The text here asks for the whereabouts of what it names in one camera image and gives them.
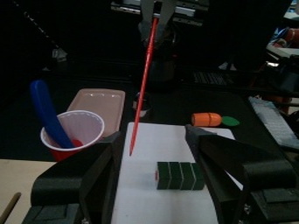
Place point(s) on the white frame foot bracket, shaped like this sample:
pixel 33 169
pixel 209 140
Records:
pixel 59 54

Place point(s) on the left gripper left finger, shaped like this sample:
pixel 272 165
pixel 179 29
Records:
pixel 86 178

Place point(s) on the blue plastic utensil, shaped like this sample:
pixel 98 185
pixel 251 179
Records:
pixel 49 113

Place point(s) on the toy sushi roll block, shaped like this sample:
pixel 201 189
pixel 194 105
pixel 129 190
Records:
pixel 179 176

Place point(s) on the orange toy carrot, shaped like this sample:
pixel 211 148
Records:
pixel 206 119

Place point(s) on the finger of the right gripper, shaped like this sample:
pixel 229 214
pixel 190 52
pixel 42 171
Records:
pixel 166 17
pixel 146 17

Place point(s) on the black vent grille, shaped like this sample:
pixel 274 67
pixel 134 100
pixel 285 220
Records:
pixel 210 78

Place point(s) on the white cutting board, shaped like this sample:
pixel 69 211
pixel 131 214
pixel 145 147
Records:
pixel 155 143

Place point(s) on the red plastic cup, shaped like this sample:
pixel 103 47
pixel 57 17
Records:
pixel 83 125

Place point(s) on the pink brown flat tray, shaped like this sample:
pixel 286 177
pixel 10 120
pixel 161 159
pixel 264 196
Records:
pixel 101 105

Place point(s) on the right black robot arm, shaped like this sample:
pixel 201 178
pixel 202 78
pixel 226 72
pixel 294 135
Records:
pixel 163 67

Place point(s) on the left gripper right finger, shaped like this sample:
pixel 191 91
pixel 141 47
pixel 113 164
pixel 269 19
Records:
pixel 241 175

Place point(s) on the red toy knife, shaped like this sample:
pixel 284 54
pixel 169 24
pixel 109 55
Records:
pixel 142 93

